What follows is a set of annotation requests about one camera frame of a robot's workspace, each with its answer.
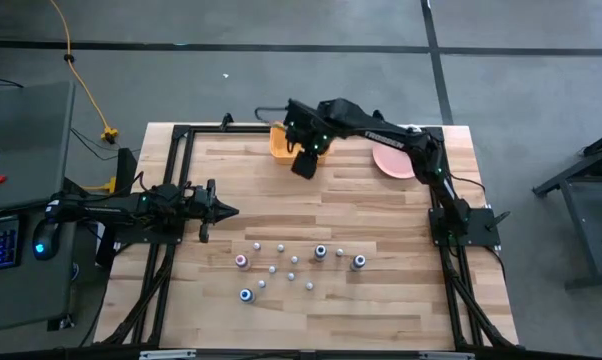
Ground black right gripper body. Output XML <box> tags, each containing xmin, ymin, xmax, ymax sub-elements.
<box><xmin>283</xmin><ymin>98</ymin><xmax>332</xmax><ymax>154</ymax></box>

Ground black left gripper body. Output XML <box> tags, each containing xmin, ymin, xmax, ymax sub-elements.
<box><xmin>183</xmin><ymin>178</ymin><xmax>218</xmax><ymax>245</ymax></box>

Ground orange plastic bin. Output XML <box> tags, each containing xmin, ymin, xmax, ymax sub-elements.
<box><xmin>268</xmin><ymin>121</ymin><xmax>332</xmax><ymax>166</ymax></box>

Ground black power box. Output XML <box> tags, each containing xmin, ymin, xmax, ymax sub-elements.
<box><xmin>114</xmin><ymin>146</ymin><xmax>139</xmax><ymax>197</ymax></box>

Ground pink round plate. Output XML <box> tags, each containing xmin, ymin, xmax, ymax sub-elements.
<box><xmin>371</xmin><ymin>142</ymin><xmax>417</xmax><ymax>180</ymax></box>

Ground yellow power plug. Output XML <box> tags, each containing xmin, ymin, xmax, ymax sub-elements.
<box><xmin>80</xmin><ymin>177</ymin><xmax>118</xmax><ymax>195</ymax></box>

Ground black computer mouse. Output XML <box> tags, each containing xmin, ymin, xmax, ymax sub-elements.
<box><xmin>31</xmin><ymin>219</ymin><xmax>61</xmax><ymax>262</ymax></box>

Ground black desk caster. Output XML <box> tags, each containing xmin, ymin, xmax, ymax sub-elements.
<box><xmin>46</xmin><ymin>313</ymin><xmax>77</xmax><ymax>333</ymax></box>

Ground grey desk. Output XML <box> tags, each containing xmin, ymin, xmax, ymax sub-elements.
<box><xmin>0</xmin><ymin>81</ymin><xmax>78</xmax><ymax>335</ymax></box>

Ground black metal cart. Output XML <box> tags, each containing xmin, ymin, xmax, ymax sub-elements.
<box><xmin>531</xmin><ymin>124</ymin><xmax>602</xmax><ymax>292</ymax></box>

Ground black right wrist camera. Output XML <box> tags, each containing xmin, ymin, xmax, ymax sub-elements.
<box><xmin>290</xmin><ymin>151</ymin><xmax>320</xmax><ymax>181</ymax></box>

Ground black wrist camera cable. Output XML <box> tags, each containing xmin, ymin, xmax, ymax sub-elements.
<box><xmin>253</xmin><ymin>104</ymin><xmax>289</xmax><ymax>125</ymax></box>

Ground black aluminium table frame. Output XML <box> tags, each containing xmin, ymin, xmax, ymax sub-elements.
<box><xmin>93</xmin><ymin>109</ymin><xmax>521</xmax><ymax>351</ymax></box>

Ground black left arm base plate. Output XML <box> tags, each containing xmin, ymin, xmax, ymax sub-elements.
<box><xmin>111</xmin><ymin>219</ymin><xmax>186</xmax><ymax>246</ymax></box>

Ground thin black power cables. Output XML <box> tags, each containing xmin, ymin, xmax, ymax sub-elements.
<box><xmin>69</xmin><ymin>126</ymin><xmax>143</xmax><ymax>162</ymax></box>

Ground silver metal bracket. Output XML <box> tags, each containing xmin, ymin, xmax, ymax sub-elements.
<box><xmin>138</xmin><ymin>349</ymin><xmax>198</xmax><ymax>360</ymax></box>
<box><xmin>418</xmin><ymin>351</ymin><xmax>476</xmax><ymax>360</ymax></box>

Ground yellow extension cable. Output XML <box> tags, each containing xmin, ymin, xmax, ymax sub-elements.
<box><xmin>48</xmin><ymin>0</ymin><xmax>120</xmax><ymax>145</ymax></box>

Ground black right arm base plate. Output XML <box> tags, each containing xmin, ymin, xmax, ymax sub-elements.
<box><xmin>428</xmin><ymin>206</ymin><xmax>511</xmax><ymax>248</ymax></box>

